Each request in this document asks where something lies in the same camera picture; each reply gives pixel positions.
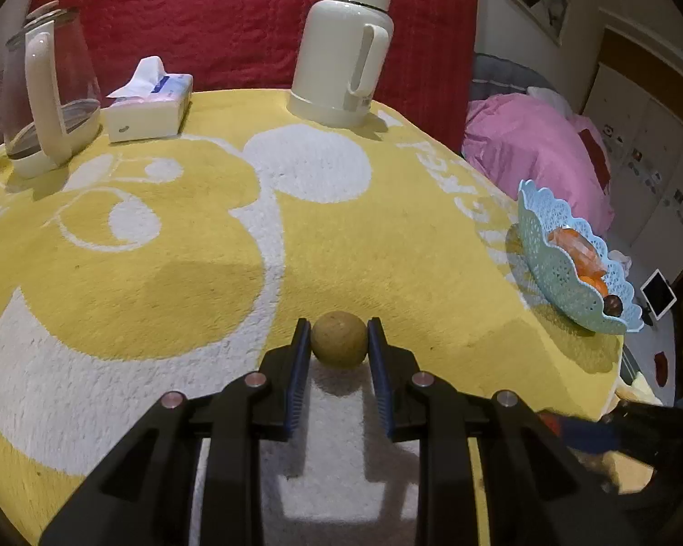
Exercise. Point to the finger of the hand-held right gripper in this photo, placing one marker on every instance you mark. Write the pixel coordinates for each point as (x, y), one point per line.
(586, 433)

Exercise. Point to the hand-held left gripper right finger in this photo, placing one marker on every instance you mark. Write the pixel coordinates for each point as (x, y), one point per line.
(380, 375)

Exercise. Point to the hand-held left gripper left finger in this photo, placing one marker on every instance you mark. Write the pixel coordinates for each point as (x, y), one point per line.
(296, 375)

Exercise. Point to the round brown fruit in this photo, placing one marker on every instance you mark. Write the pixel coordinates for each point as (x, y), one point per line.
(339, 338)

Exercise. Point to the light blue fruit basket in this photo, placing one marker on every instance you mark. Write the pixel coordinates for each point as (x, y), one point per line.
(552, 273)

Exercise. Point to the orange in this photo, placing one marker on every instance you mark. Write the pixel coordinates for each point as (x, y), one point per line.
(572, 247)

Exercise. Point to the dark purple fruit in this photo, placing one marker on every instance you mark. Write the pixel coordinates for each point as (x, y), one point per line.
(613, 305)

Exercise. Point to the yellow and white blanket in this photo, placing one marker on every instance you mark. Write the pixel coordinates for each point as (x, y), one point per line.
(205, 273)

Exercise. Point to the white tablet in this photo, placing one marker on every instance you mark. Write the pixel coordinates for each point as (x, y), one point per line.
(659, 294)

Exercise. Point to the orange fruit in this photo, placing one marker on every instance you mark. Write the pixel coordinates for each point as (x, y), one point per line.
(595, 285)

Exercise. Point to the pink bedding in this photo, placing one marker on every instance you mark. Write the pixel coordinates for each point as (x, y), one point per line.
(523, 142)

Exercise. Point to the red cushion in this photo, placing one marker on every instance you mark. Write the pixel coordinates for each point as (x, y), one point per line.
(595, 153)

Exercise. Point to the tissue box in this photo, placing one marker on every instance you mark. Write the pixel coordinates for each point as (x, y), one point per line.
(148, 108)

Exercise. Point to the white wardrobe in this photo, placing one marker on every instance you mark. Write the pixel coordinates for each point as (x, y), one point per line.
(643, 125)

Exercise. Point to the white thermos jug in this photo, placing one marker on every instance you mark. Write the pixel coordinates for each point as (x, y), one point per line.
(330, 57)

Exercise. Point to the white pillow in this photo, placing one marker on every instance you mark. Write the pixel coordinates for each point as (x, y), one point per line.
(549, 99)

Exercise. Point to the grey headboard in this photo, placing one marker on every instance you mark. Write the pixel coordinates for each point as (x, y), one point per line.
(501, 74)

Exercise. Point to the red quilted blanket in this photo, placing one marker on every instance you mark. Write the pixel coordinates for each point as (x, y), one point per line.
(205, 11)

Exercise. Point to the glass electric kettle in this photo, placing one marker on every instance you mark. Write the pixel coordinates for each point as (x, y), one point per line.
(40, 96)

